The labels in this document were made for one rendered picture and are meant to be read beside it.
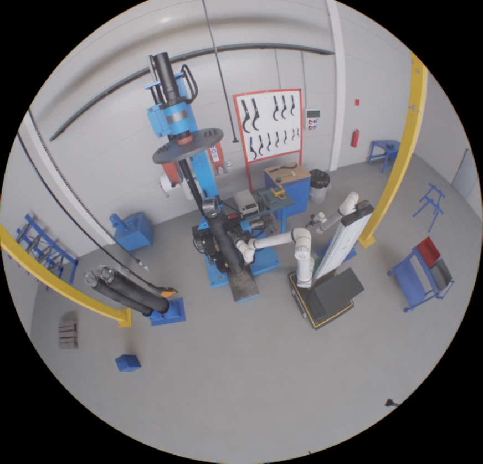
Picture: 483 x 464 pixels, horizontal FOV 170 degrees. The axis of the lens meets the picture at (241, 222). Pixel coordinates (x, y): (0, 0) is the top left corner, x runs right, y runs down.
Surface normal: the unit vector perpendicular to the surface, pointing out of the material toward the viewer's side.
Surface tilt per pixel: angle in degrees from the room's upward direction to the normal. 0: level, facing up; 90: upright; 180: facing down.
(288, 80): 90
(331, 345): 0
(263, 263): 0
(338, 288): 0
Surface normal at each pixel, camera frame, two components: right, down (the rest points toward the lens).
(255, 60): 0.28, 0.69
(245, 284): -0.17, -0.65
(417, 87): -0.95, 0.32
